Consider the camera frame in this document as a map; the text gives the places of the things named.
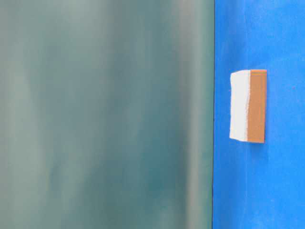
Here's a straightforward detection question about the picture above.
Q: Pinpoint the white and orange sponge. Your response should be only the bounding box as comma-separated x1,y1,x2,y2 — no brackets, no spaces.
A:
229,70,267,143

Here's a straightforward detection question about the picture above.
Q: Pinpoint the grey-green blurred panel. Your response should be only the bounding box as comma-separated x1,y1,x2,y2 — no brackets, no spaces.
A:
0,0,214,229

